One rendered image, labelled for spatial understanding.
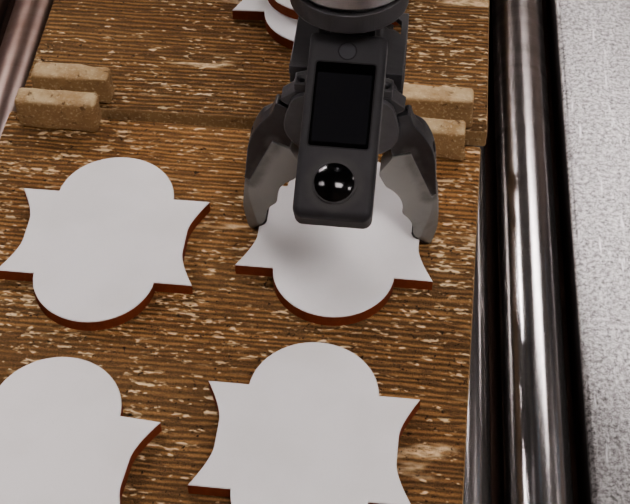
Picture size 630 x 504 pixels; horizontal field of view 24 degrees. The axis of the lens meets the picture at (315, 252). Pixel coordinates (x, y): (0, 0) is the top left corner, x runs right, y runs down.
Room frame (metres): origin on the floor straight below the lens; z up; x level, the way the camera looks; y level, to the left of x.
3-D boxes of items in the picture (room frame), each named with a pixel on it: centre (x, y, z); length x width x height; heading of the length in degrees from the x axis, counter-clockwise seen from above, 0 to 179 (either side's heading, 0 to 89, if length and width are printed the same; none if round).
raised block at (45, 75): (0.82, 0.18, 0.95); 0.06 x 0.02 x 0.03; 85
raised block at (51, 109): (0.79, 0.19, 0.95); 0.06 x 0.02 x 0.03; 84
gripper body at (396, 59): (0.70, -0.02, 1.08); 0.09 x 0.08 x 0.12; 174
